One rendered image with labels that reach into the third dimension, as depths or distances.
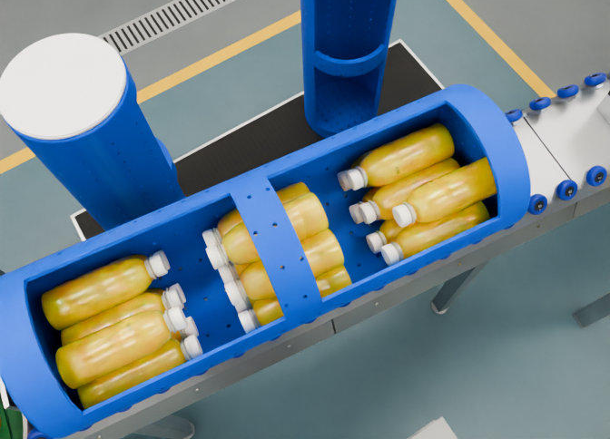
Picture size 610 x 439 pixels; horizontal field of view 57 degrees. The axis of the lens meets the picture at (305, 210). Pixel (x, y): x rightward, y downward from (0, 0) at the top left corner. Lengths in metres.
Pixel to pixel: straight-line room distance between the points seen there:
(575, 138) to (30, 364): 1.17
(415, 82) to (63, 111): 1.47
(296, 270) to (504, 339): 1.39
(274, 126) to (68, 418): 1.52
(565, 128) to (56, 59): 1.15
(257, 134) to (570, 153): 1.23
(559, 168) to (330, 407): 1.13
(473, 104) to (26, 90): 0.93
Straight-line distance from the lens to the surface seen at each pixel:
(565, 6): 3.03
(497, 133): 0.99
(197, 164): 2.20
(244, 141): 2.22
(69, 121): 1.30
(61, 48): 1.43
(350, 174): 1.03
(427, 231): 1.04
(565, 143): 1.40
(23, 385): 0.93
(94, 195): 1.52
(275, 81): 2.55
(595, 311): 2.15
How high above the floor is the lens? 2.04
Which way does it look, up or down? 66 degrees down
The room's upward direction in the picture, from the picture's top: 3 degrees counter-clockwise
